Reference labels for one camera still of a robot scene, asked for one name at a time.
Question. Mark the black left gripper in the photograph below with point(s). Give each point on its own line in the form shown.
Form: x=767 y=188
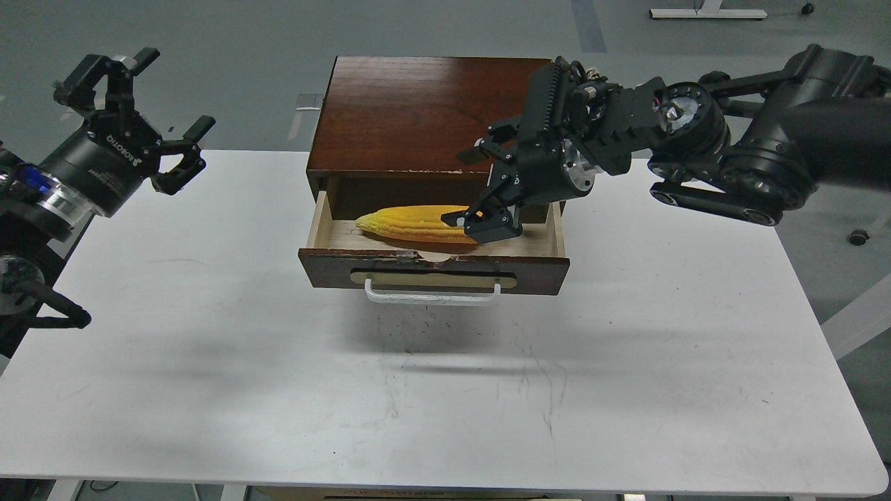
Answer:
x=104 y=163

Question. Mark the white drawer handle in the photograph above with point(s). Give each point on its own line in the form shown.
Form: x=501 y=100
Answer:
x=418 y=298

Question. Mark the light wood drawer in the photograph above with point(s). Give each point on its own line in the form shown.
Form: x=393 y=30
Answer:
x=339 y=255

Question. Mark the white stand base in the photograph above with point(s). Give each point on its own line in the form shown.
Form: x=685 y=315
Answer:
x=707 y=10

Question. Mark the yellow corn cob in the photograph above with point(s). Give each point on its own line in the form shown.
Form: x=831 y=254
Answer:
x=415 y=223

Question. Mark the grey chair leg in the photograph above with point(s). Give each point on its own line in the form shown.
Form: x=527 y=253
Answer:
x=860 y=236

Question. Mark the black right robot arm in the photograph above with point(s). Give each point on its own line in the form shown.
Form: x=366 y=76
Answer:
x=747 y=148

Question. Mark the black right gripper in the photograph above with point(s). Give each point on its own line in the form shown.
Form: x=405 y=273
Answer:
x=549 y=166

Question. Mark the dark wooden drawer cabinet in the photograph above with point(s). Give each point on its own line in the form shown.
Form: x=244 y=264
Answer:
x=390 y=128

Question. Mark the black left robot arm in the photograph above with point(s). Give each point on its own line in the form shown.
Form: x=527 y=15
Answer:
x=36 y=210

